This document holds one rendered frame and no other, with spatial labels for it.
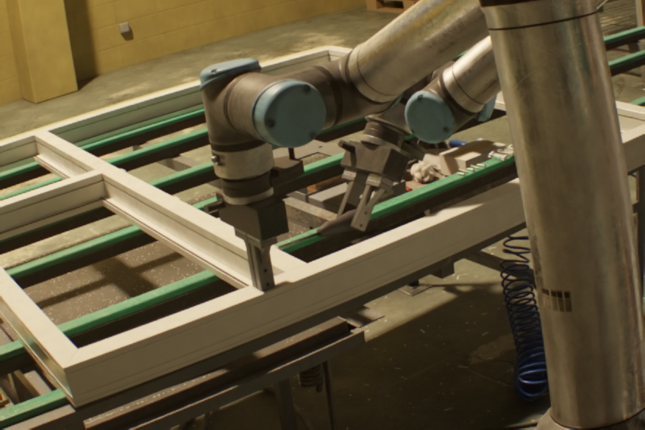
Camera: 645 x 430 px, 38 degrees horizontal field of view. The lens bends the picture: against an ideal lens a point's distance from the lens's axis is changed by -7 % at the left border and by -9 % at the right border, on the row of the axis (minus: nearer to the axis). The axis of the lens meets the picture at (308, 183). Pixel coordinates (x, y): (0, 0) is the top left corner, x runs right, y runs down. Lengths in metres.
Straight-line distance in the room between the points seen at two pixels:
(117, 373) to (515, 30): 0.85
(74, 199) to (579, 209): 1.57
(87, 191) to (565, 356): 1.54
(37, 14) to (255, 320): 6.39
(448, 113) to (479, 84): 0.07
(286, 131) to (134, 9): 7.29
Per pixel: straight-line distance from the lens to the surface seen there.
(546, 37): 0.86
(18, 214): 2.25
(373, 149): 1.79
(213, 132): 1.45
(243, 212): 1.49
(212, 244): 1.82
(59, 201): 2.28
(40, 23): 7.82
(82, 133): 2.87
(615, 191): 0.91
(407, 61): 1.26
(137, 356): 1.47
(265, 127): 1.31
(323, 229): 1.77
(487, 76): 1.59
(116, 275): 2.61
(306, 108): 1.32
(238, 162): 1.44
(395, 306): 3.52
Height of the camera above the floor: 1.58
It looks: 19 degrees down
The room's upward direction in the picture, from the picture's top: 8 degrees counter-clockwise
